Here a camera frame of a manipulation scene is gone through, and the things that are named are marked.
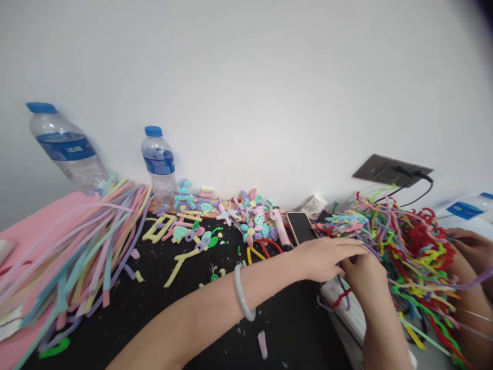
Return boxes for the blue and white packet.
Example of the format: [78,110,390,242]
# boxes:
[446,192,493,225]

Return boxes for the person's left fingers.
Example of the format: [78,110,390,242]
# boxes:
[335,238,371,275]

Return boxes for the large clear water bottle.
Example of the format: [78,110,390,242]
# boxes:
[26,102,111,196]

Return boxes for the pile of pastel pipe cleaners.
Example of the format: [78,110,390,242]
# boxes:
[0,172,154,349]

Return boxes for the smartphone with dark screen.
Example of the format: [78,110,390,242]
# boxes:
[285,211,321,246]

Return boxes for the red bent pipe cleaner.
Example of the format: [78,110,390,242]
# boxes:
[330,288,353,310]

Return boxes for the pile of bright curly pipe cleaners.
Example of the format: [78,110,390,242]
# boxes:
[311,184,493,370]

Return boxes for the small clear water bottle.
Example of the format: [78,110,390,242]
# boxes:
[140,126,179,206]

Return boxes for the pink mat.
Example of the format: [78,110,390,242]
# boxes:
[0,191,121,370]

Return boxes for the black mat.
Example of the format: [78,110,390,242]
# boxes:
[23,214,357,370]

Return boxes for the yellow pipe cleaner rectangle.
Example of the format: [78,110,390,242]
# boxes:
[141,213,177,244]

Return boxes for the heap of pipe cleaner flowers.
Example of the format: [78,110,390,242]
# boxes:
[172,178,279,247]

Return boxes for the person's left hand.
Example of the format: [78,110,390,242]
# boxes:
[292,236,371,283]

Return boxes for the pink handheld fan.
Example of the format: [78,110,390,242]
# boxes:
[269,208,296,248]

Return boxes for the person's right fingers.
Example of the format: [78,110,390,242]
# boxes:
[341,254,367,281]

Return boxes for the small white cup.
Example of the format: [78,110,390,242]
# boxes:
[299,194,329,217]

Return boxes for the red handled pliers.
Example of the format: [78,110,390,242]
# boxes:
[255,237,285,258]

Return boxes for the person's right hand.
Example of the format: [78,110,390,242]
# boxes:
[341,250,387,290]

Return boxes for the black plug with cable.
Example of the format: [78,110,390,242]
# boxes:
[371,165,435,210]

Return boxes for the yellow handled pliers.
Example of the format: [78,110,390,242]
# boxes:
[245,246,271,267]

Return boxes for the grey wall socket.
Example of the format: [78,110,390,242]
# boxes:
[352,154,435,190]

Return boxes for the green pipe cleaner piece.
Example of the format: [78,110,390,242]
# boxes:
[37,337,72,360]

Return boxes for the yellow pipe cleaner stick shape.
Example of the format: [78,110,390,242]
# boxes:
[163,246,204,289]

